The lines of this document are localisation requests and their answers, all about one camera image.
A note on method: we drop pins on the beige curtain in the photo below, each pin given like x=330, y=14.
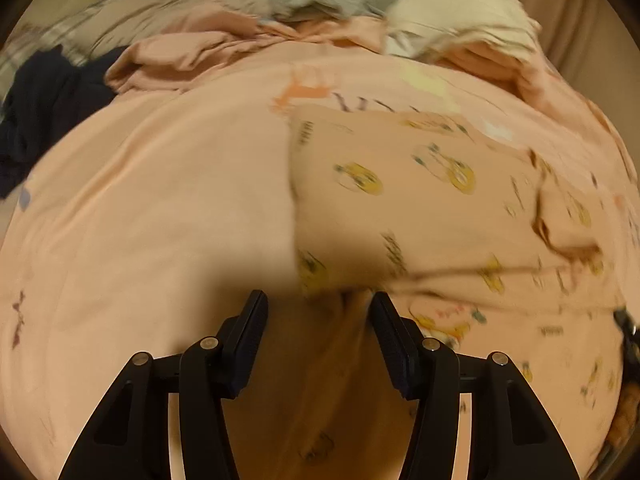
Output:
x=555, y=5

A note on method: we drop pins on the crumpled pink cloth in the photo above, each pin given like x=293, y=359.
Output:
x=200, y=52

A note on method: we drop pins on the plaid bedding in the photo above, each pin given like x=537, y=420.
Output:
x=90, y=25

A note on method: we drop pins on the pink cartoon print garment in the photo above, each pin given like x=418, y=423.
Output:
x=425, y=210

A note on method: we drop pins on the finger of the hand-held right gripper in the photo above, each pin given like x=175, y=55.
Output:
x=627, y=332

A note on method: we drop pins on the pink printed bed sheet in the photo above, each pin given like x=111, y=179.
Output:
x=150, y=220

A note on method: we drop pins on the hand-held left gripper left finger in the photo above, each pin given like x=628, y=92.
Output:
x=251, y=342

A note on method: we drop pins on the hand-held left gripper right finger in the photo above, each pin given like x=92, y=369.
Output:
x=391, y=345

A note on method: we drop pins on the navy blue clothes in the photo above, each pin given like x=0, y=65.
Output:
x=50, y=105

